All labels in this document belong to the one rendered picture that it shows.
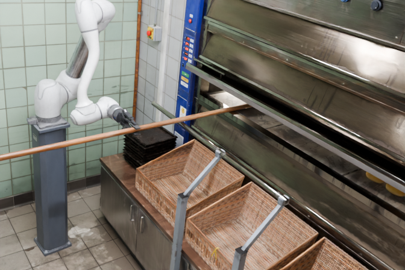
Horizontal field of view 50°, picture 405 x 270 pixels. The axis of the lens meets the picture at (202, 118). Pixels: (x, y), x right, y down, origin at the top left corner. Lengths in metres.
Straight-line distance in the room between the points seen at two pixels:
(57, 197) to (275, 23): 1.85
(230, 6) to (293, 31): 0.53
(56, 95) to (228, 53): 1.10
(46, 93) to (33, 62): 0.65
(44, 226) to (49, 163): 0.51
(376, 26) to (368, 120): 0.42
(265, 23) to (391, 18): 0.75
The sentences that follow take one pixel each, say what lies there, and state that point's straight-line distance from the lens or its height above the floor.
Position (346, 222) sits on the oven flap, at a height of 0.99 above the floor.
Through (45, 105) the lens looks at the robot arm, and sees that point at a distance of 2.86.
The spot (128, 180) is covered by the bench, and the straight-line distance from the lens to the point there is 3.13.
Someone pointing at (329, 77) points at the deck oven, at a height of 1.66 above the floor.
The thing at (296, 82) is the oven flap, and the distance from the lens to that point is 2.40.
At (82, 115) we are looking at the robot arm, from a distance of 2.62.
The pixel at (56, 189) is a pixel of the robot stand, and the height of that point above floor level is 0.53.
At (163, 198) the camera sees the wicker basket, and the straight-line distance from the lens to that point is 2.75.
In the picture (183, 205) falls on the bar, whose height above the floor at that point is 0.90.
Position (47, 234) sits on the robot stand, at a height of 0.17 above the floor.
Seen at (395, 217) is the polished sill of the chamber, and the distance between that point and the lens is 2.21.
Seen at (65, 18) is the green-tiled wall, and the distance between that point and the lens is 3.44.
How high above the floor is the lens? 2.29
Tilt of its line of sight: 24 degrees down
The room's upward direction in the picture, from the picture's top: 7 degrees clockwise
